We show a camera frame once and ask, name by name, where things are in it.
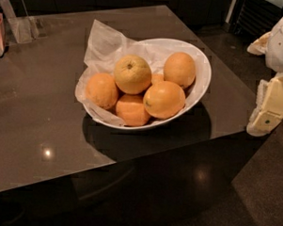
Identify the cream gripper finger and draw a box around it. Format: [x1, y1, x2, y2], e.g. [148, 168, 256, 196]
[246, 32, 270, 56]
[246, 73, 283, 137]

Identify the yellowish top orange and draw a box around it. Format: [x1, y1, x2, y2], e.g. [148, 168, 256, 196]
[113, 54, 151, 95]

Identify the white ceramic bowl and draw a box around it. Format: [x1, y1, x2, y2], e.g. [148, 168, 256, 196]
[81, 34, 213, 135]

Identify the back right orange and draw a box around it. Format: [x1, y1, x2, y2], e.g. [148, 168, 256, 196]
[163, 53, 197, 89]

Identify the small hidden middle orange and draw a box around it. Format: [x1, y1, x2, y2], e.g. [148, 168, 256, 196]
[151, 73, 164, 85]

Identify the front right orange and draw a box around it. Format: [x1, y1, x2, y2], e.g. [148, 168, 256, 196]
[143, 81, 185, 119]

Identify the front middle orange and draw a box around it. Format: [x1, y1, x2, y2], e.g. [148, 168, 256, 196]
[116, 94, 150, 127]

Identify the left orange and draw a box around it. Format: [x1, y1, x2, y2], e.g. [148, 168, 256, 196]
[85, 73, 119, 109]

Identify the black slatted appliance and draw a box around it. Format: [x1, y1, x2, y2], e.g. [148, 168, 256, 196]
[224, 0, 283, 37]

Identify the white paper liner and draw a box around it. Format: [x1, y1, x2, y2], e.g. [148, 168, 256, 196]
[72, 18, 206, 131]

